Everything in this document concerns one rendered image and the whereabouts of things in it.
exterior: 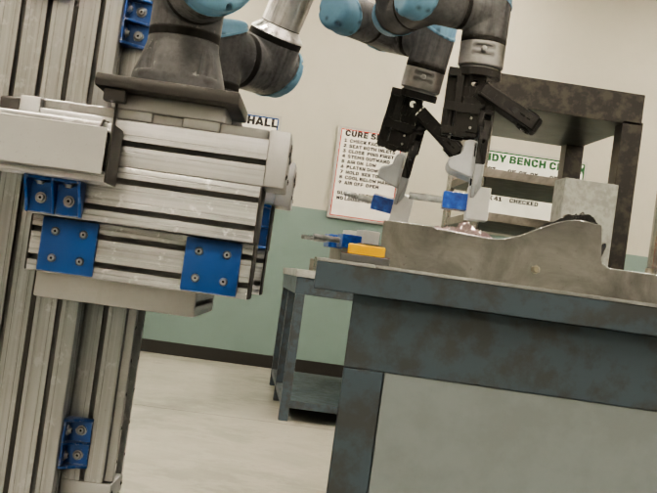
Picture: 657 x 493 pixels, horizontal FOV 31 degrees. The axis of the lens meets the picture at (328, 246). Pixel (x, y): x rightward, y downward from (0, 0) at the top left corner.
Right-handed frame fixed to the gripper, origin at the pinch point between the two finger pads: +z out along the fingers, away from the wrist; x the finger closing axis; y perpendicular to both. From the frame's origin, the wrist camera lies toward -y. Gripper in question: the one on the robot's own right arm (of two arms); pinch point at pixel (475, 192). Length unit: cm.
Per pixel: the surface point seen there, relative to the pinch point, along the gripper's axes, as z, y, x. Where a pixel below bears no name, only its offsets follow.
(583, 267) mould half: 9.5, -20.7, -10.0
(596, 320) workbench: 18, -13, 52
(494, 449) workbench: 35, -3, 50
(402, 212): 3.4, 11.3, -26.5
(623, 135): -87, -111, -484
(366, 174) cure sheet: -69, 39, -745
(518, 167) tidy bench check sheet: -92, -82, -760
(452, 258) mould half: 11.1, 1.8, -10.1
